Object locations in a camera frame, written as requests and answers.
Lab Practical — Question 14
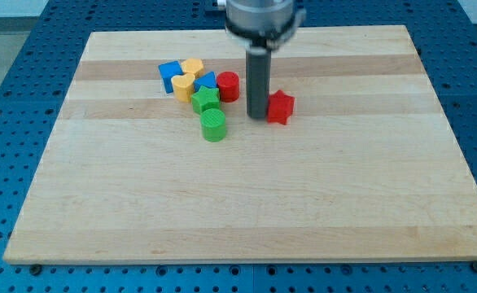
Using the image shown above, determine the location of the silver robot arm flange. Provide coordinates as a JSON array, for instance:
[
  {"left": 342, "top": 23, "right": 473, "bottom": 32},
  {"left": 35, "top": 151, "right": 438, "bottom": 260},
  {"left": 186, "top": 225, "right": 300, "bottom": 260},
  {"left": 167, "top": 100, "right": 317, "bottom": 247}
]
[{"left": 217, "top": 0, "right": 307, "bottom": 55}]

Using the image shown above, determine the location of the green cylinder block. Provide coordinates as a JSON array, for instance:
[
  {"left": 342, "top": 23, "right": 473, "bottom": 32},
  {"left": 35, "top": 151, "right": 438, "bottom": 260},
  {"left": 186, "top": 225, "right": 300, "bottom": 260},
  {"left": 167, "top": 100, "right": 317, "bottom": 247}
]
[{"left": 200, "top": 108, "right": 227, "bottom": 142}]

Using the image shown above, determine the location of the red star block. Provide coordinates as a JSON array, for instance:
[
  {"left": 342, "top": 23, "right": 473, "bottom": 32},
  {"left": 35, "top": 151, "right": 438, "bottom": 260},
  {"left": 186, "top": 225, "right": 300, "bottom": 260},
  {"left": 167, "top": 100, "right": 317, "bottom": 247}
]
[{"left": 267, "top": 90, "right": 295, "bottom": 125}]

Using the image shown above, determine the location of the green star block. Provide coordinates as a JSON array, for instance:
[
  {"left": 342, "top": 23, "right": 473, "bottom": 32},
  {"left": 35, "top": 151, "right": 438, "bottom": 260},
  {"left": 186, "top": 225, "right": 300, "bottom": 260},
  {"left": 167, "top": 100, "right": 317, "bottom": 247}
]
[{"left": 191, "top": 85, "right": 221, "bottom": 114}]

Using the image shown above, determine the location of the red cylinder block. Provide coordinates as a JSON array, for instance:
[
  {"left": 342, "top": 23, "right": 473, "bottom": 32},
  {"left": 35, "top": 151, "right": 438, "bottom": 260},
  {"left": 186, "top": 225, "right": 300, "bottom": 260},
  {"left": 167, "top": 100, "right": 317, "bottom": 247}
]
[{"left": 217, "top": 72, "right": 240, "bottom": 103}]

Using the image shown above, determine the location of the blue triangle block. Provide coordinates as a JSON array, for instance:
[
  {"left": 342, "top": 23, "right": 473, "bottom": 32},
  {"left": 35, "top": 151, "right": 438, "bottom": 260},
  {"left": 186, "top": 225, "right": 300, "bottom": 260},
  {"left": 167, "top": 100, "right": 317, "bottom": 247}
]
[{"left": 194, "top": 72, "right": 217, "bottom": 92}]

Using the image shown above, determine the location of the yellow heart block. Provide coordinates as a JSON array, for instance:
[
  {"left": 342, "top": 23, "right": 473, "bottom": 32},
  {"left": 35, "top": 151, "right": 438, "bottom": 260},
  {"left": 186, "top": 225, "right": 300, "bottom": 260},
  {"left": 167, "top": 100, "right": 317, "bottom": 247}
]
[{"left": 171, "top": 73, "right": 195, "bottom": 103}]

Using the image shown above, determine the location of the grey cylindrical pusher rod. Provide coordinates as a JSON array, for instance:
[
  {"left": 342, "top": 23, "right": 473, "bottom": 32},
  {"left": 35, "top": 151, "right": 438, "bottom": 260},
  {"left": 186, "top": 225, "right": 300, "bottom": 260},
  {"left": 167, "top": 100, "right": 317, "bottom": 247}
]
[{"left": 246, "top": 41, "right": 271, "bottom": 120}]

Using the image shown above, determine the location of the yellow hexagon block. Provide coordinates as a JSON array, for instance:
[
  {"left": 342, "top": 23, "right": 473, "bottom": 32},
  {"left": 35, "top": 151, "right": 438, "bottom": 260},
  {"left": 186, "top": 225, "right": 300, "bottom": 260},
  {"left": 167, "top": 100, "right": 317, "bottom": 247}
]
[{"left": 181, "top": 58, "right": 205, "bottom": 78}]

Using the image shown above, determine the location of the blue cube block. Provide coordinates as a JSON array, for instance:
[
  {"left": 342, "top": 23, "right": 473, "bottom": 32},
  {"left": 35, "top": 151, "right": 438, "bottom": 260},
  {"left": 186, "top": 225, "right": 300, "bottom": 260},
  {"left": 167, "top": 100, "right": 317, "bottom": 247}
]
[{"left": 158, "top": 61, "right": 183, "bottom": 94}]

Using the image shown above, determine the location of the wooden board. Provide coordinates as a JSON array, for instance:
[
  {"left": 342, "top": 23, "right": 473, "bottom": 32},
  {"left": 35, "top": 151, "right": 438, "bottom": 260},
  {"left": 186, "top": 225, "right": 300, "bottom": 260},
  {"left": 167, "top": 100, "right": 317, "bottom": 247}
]
[{"left": 3, "top": 25, "right": 477, "bottom": 265}]

